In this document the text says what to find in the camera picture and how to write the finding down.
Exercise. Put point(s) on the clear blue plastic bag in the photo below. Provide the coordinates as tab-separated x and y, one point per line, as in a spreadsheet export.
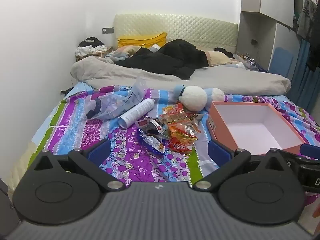
112	105

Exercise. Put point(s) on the grey wall socket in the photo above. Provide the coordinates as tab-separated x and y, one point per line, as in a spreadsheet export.
107	30

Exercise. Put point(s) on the blue curtain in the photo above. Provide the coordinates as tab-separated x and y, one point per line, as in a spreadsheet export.
302	80

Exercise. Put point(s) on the white and blue plush toy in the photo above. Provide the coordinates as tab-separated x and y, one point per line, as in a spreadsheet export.
193	97

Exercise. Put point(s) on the blue foam mat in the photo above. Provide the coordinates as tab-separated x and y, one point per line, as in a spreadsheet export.
280	60

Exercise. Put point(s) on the clear snack packet red label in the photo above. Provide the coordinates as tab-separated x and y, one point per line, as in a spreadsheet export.
178	146

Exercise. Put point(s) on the blue and white snack packet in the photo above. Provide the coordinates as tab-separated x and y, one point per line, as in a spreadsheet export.
153	145

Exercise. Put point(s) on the grey hanging jacket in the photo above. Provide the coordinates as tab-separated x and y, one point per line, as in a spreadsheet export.
305	20

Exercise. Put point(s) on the black hanging coat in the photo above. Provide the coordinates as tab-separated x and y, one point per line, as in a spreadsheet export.
315	50

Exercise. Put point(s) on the black and white snack packet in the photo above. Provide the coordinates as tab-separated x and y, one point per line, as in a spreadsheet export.
150	126

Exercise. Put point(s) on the red foil snack packet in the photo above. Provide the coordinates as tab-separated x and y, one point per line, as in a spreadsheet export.
172	110

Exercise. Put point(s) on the black clothing pile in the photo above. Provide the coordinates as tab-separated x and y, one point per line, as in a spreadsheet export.
175	57

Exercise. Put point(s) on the white cylindrical tube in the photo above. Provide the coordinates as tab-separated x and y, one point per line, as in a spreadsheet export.
136	112

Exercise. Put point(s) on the beige pillow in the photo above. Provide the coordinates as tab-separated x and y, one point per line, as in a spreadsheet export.
217	57

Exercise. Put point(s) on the grey duvet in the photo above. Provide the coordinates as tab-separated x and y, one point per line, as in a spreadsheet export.
225	80

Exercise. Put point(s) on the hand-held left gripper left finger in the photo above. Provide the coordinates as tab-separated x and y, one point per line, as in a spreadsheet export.
100	151

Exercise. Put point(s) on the orange clear snack packet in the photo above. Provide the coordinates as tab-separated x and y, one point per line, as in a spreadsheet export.
182	132

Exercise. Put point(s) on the cream quilted headboard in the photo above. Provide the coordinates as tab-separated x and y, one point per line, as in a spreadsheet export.
187	30

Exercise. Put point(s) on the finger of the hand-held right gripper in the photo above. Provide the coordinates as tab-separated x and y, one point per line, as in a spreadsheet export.
310	151

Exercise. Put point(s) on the clothes pile on nightstand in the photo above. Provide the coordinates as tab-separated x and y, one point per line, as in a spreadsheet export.
90	46

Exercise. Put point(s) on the pink cardboard box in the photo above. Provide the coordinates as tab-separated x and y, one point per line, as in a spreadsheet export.
250	130

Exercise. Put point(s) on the yellow pillow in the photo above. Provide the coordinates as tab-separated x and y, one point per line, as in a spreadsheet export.
140	41

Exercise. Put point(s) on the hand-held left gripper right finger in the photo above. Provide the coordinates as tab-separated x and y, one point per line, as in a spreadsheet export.
218	152

